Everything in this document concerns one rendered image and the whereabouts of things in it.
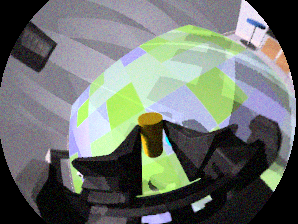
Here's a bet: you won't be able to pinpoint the yellow cylinder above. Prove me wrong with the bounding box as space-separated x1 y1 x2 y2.
138 112 164 157

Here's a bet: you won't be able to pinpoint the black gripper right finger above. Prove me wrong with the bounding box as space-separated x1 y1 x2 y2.
162 120 238 183

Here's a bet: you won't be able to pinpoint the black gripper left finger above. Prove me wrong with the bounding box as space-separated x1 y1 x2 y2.
72 125 144 196

